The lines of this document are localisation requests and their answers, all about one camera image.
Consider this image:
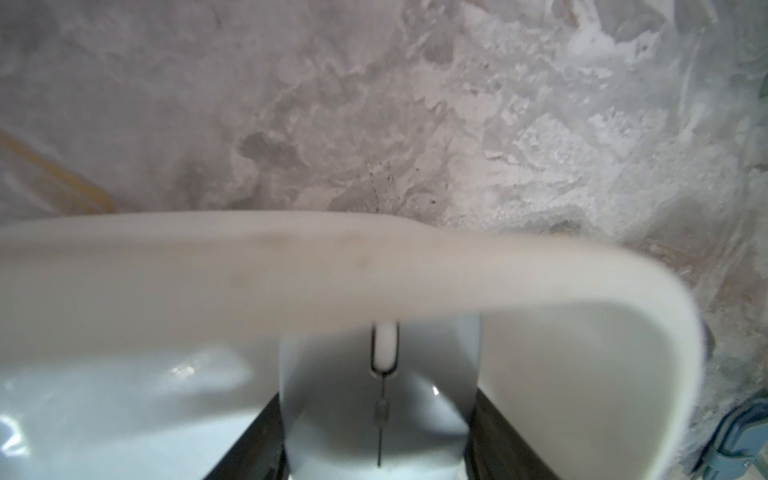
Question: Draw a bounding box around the silver mouse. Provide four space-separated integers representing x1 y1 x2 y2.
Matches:
278 315 482 479

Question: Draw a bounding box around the white storage box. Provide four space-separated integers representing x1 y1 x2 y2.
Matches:
1 211 706 479

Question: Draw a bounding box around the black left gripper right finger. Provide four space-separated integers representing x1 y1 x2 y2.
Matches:
464 390 559 480

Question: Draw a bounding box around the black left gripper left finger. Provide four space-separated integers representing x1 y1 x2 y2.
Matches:
205 394 288 480

